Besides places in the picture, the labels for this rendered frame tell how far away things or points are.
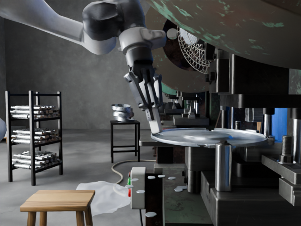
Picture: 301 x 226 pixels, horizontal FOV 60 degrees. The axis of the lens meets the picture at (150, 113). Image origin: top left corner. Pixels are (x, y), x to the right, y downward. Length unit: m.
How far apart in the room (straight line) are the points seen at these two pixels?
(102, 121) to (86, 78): 1.30
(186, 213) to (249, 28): 0.40
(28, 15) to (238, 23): 0.63
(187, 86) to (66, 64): 6.05
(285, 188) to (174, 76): 1.57
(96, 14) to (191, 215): 0.54
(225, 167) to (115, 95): 6.93
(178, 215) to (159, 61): 1.57
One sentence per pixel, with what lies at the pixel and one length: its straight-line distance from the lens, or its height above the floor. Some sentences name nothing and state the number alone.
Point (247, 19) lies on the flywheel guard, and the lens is 0.28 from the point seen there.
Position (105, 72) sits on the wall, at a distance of 7.47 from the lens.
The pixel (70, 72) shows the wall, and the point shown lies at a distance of 7.73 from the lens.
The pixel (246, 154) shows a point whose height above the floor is 0.75.
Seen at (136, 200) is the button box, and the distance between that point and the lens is 0.95.
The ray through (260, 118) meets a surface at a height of 0.83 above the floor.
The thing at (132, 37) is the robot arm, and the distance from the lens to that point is 0.73.
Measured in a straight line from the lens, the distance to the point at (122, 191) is 2.18.
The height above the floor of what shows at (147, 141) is 0.78.
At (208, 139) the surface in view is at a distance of 0.63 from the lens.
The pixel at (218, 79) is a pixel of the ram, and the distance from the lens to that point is 0.65.
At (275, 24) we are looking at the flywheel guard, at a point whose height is 0.95.
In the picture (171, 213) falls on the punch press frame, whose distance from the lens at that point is 0.58.
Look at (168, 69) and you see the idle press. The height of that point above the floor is 1.10.
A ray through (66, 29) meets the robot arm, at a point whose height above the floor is 1.09.
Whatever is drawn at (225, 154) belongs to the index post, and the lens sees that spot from 0.51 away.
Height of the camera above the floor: 0.88
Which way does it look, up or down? 3 degrees down
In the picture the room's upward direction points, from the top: straight up
